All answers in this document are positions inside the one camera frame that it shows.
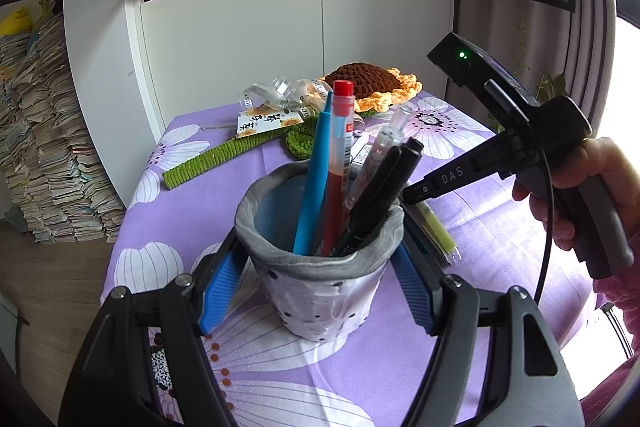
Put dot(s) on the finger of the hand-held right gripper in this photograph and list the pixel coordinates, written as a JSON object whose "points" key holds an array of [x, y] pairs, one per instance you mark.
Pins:
{"points": [[445, 179]]}

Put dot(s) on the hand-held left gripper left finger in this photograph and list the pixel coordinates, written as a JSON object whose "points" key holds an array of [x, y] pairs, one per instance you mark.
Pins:
{"points": [[222, 292]]}

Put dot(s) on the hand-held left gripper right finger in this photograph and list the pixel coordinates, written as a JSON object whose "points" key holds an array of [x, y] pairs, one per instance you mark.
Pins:
{"points": [[412, 289]]}

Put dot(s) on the black marker pen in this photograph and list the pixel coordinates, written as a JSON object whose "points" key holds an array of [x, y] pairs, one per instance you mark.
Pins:
{"points": [[400, 172]]}

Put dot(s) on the yellow-green pen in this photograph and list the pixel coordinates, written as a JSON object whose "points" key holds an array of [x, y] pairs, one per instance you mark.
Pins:
{"points": [[440, 227]]}

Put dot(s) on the clear barrel pen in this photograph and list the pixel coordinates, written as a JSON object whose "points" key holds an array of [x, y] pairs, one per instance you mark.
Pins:
{"points": [[402, 113], [377, 157]]}

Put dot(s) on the slim black pen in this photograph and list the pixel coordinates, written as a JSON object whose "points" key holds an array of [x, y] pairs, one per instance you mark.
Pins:
{"points": [[372, 197]]}

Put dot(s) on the white dotted pen holder cup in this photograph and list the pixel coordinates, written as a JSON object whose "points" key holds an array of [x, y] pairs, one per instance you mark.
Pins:
{"points": [[320, 302]]}

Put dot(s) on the red pen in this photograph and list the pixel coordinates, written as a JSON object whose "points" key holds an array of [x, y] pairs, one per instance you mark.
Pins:
{"points": [[340, 147]]}

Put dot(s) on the blue pen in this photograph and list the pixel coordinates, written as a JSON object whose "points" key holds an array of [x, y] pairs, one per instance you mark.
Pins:
{"points": [[315, 177]]}

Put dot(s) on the person's right hand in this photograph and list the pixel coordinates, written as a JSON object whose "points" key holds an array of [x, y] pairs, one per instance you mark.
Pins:
{"points": [[615, 172]]}

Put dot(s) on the purple floral tablecloth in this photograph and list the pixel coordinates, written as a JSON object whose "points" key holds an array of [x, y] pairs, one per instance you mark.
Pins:
{"points": [[500, 247]]}

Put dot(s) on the pale pink curtain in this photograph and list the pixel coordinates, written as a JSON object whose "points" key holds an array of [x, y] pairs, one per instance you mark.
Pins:
{"points": [[590, 47]]}

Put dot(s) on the crochet sunflower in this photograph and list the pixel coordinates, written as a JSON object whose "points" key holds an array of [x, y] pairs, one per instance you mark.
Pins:
{"points": [[370, 82]]}

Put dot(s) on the green crochet stem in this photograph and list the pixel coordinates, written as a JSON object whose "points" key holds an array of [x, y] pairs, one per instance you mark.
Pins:
{"points": [[215, 159]]}

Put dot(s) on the green crochet leaf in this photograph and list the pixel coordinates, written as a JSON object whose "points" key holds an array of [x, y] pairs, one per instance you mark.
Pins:
{"points": [[300, 144]]}

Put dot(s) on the sunflower print tag card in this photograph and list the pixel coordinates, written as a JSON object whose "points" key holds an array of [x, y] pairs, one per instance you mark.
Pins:
{"points": [[267, 124]]}

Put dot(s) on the clear ribbon with label card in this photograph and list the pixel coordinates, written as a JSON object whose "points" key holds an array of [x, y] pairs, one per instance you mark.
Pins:
{"points": [[275, 94]]}

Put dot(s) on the tall pile of books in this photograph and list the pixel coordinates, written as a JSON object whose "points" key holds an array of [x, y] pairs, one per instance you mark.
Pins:
{"points": [[55, 147]]}

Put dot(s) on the person's pink clothing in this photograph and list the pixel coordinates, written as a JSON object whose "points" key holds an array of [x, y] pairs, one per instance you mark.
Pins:
{"points": [[612, 392]]}

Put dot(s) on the white bookcase cabinet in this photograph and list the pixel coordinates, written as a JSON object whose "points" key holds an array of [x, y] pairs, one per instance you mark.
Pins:
{"points": [[225, 32]]}

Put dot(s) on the yellow plush toy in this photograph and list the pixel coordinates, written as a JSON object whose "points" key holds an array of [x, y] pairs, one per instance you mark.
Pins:
{"points": [[15, 23]]}

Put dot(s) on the dark window frame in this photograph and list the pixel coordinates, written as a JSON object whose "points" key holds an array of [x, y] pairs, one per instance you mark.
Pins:
{"points": [[627, 2]]}

